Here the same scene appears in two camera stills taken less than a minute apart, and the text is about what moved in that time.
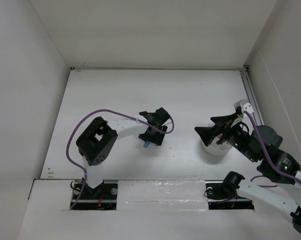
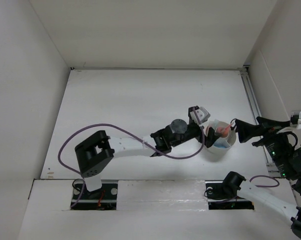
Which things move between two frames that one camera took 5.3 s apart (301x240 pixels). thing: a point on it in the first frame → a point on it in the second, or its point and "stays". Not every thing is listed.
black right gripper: (208, 133) → (245, 130)
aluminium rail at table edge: (251, 95) stays
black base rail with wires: (105, 196) stays
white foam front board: (183, 194) stays
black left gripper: (155, 140) → (207, 140)
